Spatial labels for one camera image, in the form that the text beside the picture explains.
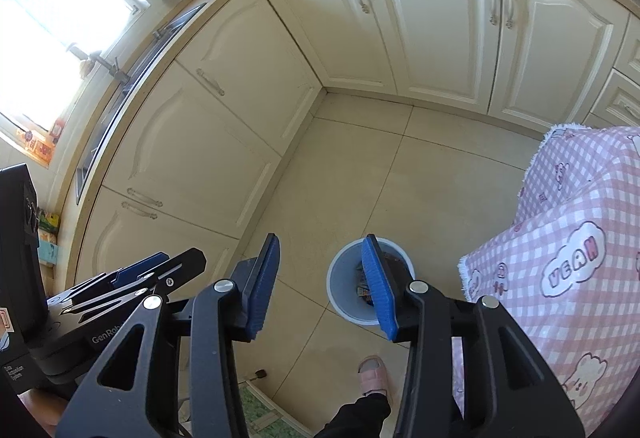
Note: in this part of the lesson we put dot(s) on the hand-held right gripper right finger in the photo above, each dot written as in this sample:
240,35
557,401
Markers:
380,288

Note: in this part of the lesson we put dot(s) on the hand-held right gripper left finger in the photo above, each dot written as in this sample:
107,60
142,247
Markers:
265,288

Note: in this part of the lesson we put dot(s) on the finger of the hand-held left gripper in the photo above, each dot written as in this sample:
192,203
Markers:
140,265
185,263

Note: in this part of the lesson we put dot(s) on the white round trash bin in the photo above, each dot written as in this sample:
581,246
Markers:
342,278

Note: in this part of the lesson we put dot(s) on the pink slipper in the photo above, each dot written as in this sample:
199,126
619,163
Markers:
372,375

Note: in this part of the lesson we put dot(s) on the orange boxes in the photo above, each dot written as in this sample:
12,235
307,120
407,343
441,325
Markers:
42,146

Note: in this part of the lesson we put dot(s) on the green floor mat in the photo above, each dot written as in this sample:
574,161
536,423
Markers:
265,413

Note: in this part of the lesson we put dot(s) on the person's black trouser leg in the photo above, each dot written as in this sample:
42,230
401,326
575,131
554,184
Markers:
355,418

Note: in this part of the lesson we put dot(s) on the pink checkered tablecloth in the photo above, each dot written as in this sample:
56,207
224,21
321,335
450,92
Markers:
565,218

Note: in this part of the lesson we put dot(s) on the steel faucet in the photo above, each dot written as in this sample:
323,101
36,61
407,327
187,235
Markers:
107,66

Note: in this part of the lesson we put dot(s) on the kitchen window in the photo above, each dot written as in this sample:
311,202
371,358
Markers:
65,18

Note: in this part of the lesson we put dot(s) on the cream kitchen cabinets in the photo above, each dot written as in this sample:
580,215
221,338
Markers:
425,28

